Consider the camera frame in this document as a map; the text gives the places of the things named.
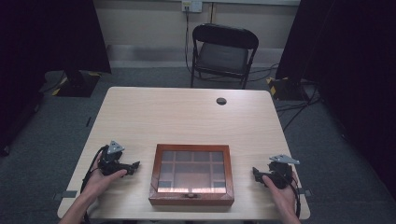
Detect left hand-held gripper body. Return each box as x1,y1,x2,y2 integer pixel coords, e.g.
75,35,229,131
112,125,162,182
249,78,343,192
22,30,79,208
98,140,133,177

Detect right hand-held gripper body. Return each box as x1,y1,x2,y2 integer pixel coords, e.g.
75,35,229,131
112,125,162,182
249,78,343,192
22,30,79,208
262,154,301,190

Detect wooden glass-lid box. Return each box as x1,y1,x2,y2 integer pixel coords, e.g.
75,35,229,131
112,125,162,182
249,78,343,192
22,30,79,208
148,143,235,207

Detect person's right hand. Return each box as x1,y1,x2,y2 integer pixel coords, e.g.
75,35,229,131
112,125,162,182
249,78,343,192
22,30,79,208
262,171,299,216

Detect person's left hand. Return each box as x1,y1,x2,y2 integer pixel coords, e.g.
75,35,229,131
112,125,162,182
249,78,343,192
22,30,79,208
81,152,128,202

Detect black stand base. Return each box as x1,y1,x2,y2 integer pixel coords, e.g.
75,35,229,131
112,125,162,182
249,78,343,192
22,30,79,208
52,70,102,98
266,76,311,101

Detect black curtain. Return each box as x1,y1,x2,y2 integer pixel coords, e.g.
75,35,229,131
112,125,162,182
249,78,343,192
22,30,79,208
276,0,396,200
0,0,112,157

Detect black folding chair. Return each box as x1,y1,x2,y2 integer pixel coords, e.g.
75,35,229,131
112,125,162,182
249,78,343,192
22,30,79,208
190,23,260,91

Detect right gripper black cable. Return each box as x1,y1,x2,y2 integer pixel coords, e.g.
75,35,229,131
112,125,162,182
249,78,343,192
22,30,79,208
278,173,303,218

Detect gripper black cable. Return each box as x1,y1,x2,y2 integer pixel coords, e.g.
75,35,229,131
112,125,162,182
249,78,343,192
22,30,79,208
278,173,303,218
79,146,107,224

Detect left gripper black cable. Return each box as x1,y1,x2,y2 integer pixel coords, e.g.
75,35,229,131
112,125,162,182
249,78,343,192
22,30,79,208
79,146,107,224

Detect black floor cables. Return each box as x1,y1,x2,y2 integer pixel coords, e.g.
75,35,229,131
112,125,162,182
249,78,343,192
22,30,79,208
248,63,321,132

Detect black wall cable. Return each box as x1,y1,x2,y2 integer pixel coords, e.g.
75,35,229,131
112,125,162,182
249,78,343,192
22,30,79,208
184,6,194,75

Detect white wall socket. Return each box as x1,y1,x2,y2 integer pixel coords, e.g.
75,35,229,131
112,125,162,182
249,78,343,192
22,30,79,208
181,0,204,13

